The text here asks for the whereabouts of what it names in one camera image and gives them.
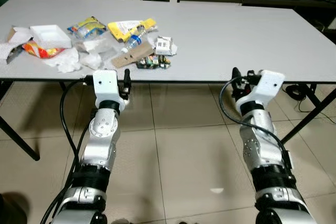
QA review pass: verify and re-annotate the brown cardboard piece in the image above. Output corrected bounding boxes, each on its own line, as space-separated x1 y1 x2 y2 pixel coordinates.
111 42 155 69

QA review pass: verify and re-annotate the clear plastic water bottle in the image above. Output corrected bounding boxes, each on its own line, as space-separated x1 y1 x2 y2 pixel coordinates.
120 24 148 55

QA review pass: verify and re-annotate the crumpled white tissue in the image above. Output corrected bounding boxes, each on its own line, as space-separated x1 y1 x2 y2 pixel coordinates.
44 48 83 73
79 51 107 71

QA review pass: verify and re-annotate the white table with black legs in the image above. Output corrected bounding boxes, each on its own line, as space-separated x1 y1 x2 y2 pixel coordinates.
0 0 336 162

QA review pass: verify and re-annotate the small white printed box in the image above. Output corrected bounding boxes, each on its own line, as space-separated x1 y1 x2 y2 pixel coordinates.
154 36 177 57

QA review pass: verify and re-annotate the yellow plastic package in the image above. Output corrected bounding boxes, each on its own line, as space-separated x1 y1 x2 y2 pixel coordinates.
107 18 158 42

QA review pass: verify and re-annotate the blue yellow snack bag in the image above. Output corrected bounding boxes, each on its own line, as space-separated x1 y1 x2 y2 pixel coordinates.
67 16 108 40

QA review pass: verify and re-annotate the white foam box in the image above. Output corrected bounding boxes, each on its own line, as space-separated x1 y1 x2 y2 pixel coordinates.
29 24 72 50

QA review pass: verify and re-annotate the orange snack packet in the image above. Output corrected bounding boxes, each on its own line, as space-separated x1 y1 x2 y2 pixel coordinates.
22 41 67 59

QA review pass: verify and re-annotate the white paper wrapping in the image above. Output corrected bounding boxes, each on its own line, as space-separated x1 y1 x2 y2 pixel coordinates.
0 26 35 63

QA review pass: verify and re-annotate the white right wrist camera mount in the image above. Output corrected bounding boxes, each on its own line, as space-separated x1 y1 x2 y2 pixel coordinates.
234 70 286 114

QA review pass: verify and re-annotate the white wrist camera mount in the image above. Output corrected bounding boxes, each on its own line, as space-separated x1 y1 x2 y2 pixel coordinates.
92 70 127 111
234 70 286 114

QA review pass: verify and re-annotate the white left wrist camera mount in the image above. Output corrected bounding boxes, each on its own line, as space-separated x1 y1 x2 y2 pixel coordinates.
92 70 127 111

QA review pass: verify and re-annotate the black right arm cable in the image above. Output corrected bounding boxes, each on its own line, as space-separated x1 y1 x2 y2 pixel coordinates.
219 76 293 169

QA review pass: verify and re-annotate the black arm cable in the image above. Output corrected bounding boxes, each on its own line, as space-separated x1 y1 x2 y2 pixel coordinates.
40 77 95 224
219 76 293 169

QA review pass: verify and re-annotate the black floor cable bundle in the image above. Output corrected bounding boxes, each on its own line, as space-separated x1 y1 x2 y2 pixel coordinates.
285 83 317 113

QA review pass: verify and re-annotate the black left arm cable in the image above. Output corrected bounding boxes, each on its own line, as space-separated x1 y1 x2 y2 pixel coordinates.
40 77 95 224

